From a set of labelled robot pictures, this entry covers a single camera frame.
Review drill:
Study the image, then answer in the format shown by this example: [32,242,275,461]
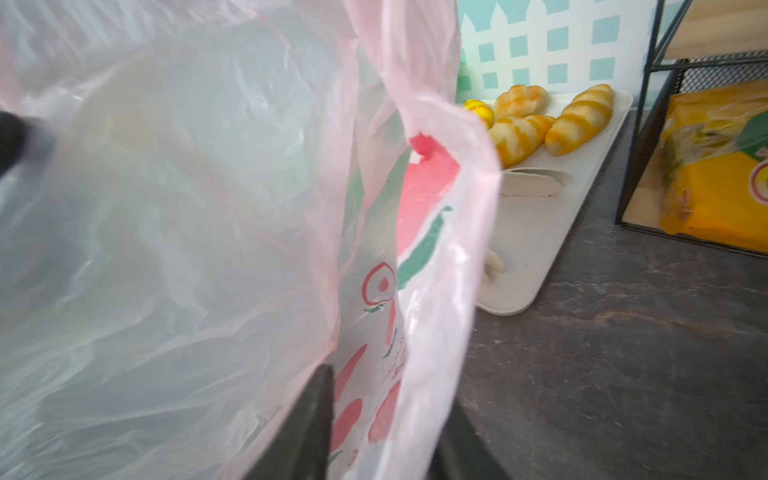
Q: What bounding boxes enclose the striped bread roll left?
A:
[464,99,495,129]

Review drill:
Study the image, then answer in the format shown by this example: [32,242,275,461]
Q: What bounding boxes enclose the striped bread roll middle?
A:
[489,115,555,170]

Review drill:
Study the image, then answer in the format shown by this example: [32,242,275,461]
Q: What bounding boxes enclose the striped bread roll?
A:
[464,99,495,129]
[489,115,555,170]

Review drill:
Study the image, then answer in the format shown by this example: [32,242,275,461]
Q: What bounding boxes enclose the round bread roll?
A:
[494,85,549,118]

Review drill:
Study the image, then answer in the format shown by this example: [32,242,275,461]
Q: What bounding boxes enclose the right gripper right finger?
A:
[428,401,510,480]

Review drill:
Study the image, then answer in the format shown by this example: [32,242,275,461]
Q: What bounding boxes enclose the black wire shelf rack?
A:
[616,1,767,257]

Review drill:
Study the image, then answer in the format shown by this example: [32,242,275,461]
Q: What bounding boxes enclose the white bread tray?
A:
[477,90,633,316]

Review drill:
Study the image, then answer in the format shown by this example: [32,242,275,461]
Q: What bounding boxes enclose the orange yellow candy bag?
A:
[660,80,767,253]

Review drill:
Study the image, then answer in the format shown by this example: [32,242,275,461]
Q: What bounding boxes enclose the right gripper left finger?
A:
[244,364,334,480]

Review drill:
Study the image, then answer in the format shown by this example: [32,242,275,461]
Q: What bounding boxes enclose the pink plastic grocery bag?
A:
[1,1,500,479]

